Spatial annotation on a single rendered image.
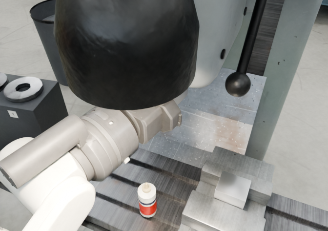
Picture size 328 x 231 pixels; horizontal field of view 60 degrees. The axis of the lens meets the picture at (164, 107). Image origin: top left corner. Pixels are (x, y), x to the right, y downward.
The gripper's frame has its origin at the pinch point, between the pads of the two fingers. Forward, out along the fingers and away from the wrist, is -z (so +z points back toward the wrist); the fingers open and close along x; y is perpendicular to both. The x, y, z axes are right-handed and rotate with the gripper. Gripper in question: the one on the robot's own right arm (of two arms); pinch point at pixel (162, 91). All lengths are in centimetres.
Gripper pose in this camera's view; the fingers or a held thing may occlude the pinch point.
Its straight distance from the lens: 48.4
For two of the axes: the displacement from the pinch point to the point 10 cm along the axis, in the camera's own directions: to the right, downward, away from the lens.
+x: -7.9, -4.1, 4.6
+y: 0.0, 7.5, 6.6
